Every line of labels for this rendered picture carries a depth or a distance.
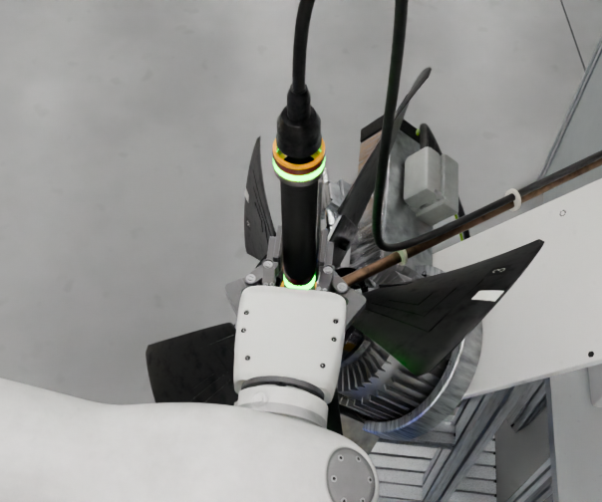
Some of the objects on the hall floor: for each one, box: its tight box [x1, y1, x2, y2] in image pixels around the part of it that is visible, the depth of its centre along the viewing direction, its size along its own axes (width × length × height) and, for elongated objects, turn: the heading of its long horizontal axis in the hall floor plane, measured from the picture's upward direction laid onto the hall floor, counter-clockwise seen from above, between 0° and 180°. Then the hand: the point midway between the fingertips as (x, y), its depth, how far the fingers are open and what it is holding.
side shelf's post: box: [506, 457, 552, 502], centre depth 165 cm, size 4×4×83 cm
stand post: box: [422, 381, 531, 502], centre depth 154 cm, size 4×9×115 cm, turn 174°
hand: (301, 250), depth 74 cm, fingers closed on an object, 4 cm apart
